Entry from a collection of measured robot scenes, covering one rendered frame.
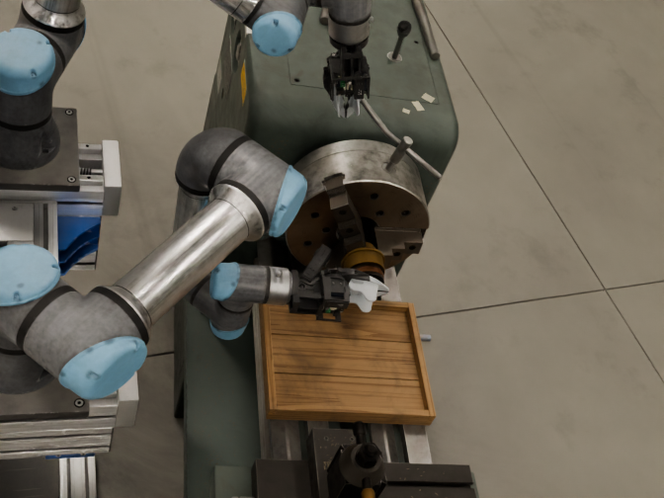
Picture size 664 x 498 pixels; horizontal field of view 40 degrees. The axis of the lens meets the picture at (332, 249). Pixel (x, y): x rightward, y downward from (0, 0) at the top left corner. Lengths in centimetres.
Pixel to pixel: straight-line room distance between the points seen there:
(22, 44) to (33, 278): 53
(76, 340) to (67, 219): 64
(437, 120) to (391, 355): 53
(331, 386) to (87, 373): 76
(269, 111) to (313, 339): 50
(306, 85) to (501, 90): 257
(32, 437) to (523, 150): 298
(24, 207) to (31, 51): 33
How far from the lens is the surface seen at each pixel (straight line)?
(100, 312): 137
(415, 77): 216
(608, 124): 466
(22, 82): 174
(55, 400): 155
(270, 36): 152
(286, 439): 191
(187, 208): 172
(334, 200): 189
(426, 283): 347
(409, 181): 195
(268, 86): 200
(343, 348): 204
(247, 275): 180
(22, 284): 139
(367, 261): 189
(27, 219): 189
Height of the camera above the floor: 249
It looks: 46 degrees down
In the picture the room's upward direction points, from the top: 22 degrees clockwise
